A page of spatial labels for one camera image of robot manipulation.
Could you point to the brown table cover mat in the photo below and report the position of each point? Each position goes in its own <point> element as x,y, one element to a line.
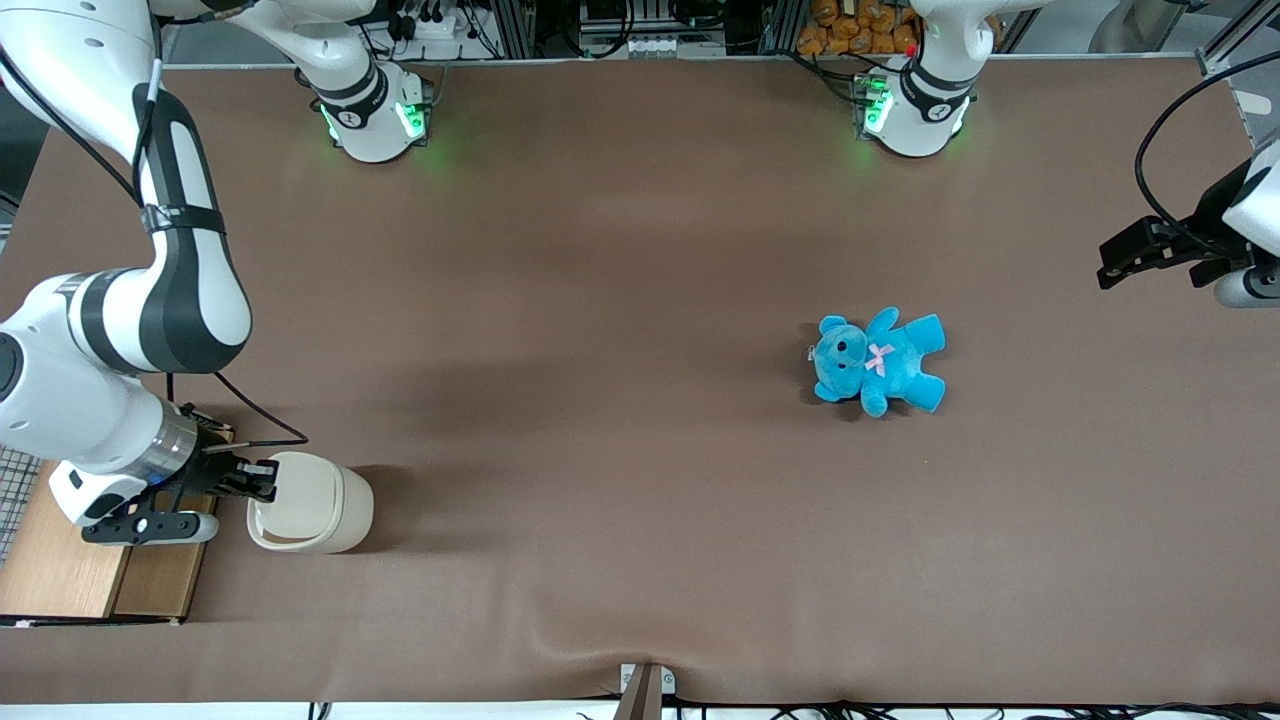
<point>600,300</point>

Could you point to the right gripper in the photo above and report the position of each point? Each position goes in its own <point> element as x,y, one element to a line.
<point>213,470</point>

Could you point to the orange packaged items pile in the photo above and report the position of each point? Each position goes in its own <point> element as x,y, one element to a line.
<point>860,30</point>

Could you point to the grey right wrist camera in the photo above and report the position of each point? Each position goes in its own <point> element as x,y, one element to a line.
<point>150,528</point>

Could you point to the aluminium frame strut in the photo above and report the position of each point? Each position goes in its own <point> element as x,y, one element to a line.
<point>1235,40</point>

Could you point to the grey rounded object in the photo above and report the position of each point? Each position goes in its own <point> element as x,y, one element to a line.
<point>1140,25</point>

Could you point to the white connector block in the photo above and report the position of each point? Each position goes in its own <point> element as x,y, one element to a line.
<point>650,46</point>

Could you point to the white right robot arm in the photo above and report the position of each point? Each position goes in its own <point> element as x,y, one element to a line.
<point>190,300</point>

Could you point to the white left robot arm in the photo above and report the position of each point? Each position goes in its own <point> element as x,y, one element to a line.
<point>920,115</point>

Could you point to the wooden shelf board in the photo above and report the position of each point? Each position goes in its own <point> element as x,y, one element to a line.
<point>160,580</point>
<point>60,575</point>

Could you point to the aluminium frame post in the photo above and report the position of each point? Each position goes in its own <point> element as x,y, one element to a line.
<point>517,30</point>
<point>778,28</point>

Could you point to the white lidded trash can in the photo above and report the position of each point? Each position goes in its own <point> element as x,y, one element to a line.
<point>320,505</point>

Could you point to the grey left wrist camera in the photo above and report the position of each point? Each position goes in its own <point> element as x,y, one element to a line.
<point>1250,288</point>

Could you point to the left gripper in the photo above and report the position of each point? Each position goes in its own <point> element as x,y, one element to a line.
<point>1203,236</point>

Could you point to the white power strip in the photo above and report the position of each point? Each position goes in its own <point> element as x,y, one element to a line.
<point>435,25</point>

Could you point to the blue teddy bear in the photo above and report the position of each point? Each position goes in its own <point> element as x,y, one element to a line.
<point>890,365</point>

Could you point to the metal table clamp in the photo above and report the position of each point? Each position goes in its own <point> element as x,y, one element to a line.
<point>645,695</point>

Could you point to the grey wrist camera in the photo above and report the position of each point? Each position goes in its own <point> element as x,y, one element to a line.
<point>1250,288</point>
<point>150,528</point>

